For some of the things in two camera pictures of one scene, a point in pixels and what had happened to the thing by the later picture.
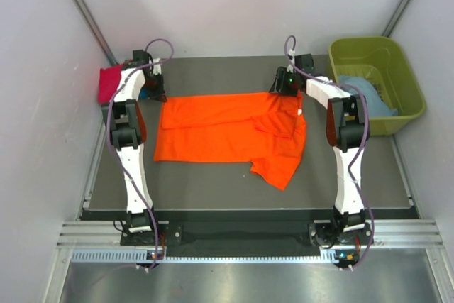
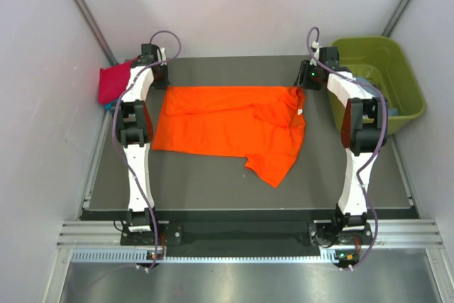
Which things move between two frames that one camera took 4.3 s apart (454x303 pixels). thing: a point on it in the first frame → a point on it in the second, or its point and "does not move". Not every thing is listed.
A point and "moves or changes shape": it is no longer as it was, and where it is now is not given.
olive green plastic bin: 379,59 does not move
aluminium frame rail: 385,234 does not move
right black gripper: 279,85 → 302,79
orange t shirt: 268,129 moves or changes shape
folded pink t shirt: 108,81 does not move
